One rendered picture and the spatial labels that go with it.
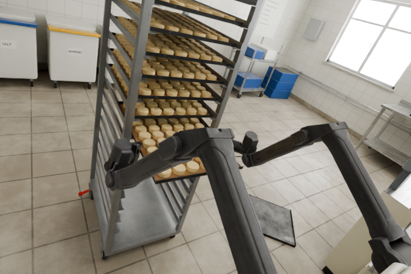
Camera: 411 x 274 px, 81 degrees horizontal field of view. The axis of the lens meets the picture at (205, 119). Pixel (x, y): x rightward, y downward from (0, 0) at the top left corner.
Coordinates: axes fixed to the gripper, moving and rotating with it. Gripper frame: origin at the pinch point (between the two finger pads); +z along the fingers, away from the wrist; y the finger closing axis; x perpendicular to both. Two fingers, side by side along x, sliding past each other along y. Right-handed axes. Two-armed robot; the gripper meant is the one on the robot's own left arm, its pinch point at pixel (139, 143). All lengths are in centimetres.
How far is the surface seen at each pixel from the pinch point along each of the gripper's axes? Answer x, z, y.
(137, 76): -5.3, -0.5, -28.0
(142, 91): -6.1, 7.2, -19.6
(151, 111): -2.0, 11.6, -10.5
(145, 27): -4.9, -1.3, -45.5
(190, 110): 11.8, 25.4, -11.3
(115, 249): -5, 8, 81
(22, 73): -213, 137, 65
